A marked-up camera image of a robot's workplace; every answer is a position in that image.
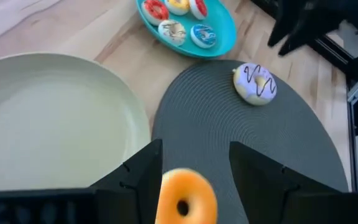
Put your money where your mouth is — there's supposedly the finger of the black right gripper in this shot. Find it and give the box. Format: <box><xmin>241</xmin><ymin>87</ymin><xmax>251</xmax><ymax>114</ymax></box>
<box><xmin>267</xmin><ymin>0</ymin><xmax>295</xmax><ymax>47</ymax></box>
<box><xmin>278</xmin><ymin>18</ymin><xmax>310</xmax><ymax>57</ymax></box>

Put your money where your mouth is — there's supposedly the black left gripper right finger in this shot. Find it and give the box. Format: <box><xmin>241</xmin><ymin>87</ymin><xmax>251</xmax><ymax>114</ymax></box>
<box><xmin>229</xmin><ymin>141</ymin><xmax>341</xmax><ymax>224</ymax></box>

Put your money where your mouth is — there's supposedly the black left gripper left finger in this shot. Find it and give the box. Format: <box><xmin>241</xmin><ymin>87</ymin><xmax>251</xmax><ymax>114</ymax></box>
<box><xmin>90</xmin><ymin>138</ymin><xmax>164</xmax><ymax>224</ymax></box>

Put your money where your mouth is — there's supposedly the large plain orange donut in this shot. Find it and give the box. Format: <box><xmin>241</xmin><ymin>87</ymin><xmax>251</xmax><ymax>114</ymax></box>
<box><xmin>154</xmin><ymin>167</ymin><xmax>219</xmax><ymax>224</ymax></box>

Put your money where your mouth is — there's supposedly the large purple chocolate-drizzled donut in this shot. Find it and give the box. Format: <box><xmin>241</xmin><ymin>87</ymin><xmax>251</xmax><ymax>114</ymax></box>
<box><xmin>232</xmin><ymin>62</ymin><xmax>278</xmax><ymax>106</ymax></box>

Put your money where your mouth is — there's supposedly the small red sprinkled donut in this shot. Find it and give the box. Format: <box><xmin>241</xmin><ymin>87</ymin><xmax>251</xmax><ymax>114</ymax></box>
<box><xmin>188</xmin><ymin>0</ymin><xmax>208</xmax><ymax>21</ymax></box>
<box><xmin>140</xmin><ymin>0</ymin><xmax>170</xmax><ymax>27</ymax></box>

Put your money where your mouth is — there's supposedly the small blue frosted donut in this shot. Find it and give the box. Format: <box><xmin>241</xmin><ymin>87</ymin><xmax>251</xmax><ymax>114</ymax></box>
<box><xmin>190</xmin><ymin>24</ymin><xmax>218</xmax><ymax>49</ymax></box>

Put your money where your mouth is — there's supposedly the small white chocolate-drizzled donut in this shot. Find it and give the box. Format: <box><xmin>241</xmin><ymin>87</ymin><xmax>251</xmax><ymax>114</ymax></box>
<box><xmin>157</xmin><ymin>19</ymin><xmax>187</xmax><ymax>47</ymax></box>

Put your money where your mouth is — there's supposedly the small orange frosted donut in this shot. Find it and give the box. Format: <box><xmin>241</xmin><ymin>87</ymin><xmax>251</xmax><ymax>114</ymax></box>
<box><xmin>163</xmin><ymin>0</ymin><xmax>191</xmax><ymax>16</ymax></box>

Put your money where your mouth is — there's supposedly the round teal plate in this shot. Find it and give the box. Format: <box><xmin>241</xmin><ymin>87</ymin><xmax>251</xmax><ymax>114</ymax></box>
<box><xmin>135</xmin><ymin>0</ymin><xmax>238</xmax><ymax>59</ymax></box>

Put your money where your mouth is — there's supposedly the round grey woven placemat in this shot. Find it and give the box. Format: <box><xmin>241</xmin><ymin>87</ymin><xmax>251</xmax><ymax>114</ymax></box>
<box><xmin>151</xmin><ymin>59</ymin><xmax>350</xmax><ymax>224</ymax></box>

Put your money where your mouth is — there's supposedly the round cream plate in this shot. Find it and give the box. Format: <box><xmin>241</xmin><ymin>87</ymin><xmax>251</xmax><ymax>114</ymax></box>
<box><xmin>0</xmin><ymin>52</ymin><xmax>152</xmax><ymax>191</ymax></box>

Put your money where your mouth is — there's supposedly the black aluminium table frame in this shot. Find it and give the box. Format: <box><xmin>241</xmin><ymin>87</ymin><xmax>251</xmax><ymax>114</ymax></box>
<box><xmin>250</xmin><ymin>0</ymin><xmax>358</xmax><ymax>194</ymax></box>

